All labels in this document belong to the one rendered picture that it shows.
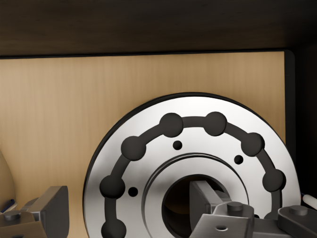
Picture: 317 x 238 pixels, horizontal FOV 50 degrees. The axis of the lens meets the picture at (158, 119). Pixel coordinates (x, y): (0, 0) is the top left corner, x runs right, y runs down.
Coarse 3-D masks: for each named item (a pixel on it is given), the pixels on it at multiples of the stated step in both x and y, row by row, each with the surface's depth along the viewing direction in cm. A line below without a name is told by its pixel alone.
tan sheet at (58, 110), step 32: (0, 64) 18; (32, 64) 18; (64, 64) 18; (96, 64) 18; (128, 64) 18; (160, 64) 18; (192, 64) 18; (224, 64) 18; (256, 64) 19; (0, 96) 18; (32, 96) 18; (64, 96) 18; (96, 96) 18; (128, 96) 18; (224, 96) 19; (256, 96) 19; (0, 128) 18; (32, 128) 18; (64, 128) 18; (96, 128) 18; (32, 160) 18; (64, 160) 18; (32, 192) 18
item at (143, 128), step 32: (192, 96) 15; (128, 128) 15; (160, 128) 16; (192, 128) 15; (224, 128) 16; (256, 128) 16; (96, 160) 15; (128, 160) 15; (160, 160) 15; (224, 160) 15; (256, 160) 16; (288, 160) 16; (96, 192) 15; (128, 192) 16; (256, 192) 16; (288, 192) 16; (96, 224) 15; (128, 224) 15
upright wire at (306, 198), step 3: (303, 195) 16; (306, 195) 16; (309, 195) 16; (303, 198) 16; (306, 198) 16; (309, 198) 16; (312, 198) 16; (315, 198) 16; (306, 201) 16; (309, 201) 16; (312, 201) 15; (315, 201) 15; (309, 204) 16; (312, 204) 15; (315, 204) 15; (315, 207) 15
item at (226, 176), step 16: (176, 160) 15; (192, 160) 15; (208, 160) 15; (160, 176) 15; (176, 176) 15; (192, 176) 15; (208, 176) 15; (224, 176) 15; (144, 192) 15; (160, 192) 15; (224, 192) 15; (240, 192) 15; (144, 208) 15; (160, 208) 15; (144, 224) 15; (160, 224) 15
